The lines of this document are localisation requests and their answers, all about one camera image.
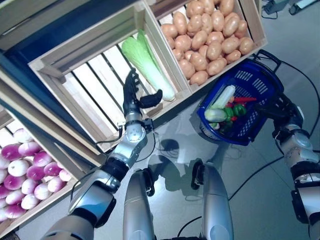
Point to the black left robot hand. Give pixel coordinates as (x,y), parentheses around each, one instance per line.
(131,100)

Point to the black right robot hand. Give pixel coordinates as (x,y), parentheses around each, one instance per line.
(282,110)

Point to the green napa cabbage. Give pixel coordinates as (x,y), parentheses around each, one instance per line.
(147,65)
(215,114)

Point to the blue plastic shopping basket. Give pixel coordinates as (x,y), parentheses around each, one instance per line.
(235,138)

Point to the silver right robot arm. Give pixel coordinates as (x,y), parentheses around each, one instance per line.
(297,147)

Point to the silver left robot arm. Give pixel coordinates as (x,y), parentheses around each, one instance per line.
(133,132)

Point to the red chili pepper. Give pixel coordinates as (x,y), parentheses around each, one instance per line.
(246,99)

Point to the green bell pepper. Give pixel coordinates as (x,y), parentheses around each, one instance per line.
(228,111)
(238,109)

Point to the small red pepper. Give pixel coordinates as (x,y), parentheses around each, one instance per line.
(233,118)

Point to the pale napa cabbage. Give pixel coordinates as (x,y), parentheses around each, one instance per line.
(225,96)

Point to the brown potato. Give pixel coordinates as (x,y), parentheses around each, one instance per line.
(246,45)
(198,77)
(170,30)

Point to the wooden vegetable display shelf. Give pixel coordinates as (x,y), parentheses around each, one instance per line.
(62,127)

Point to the wooden crate pale slat floor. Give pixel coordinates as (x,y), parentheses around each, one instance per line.
(87,37)

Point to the wooden crate with potatoes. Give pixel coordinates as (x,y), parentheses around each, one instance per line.
(257,30)

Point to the silver left robot leg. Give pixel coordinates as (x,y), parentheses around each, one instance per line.
(137,200)

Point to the silver robot leg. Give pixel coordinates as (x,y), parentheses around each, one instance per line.
(215,200)
(137,200)

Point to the purple white turnip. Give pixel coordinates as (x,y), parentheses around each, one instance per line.
(28,148)
(10,152)
(42,158)
(18,167)

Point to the silver right robot leg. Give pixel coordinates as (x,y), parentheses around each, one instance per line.
(215,200)

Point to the wooden crate with turnips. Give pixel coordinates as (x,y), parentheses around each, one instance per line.
(50,207)

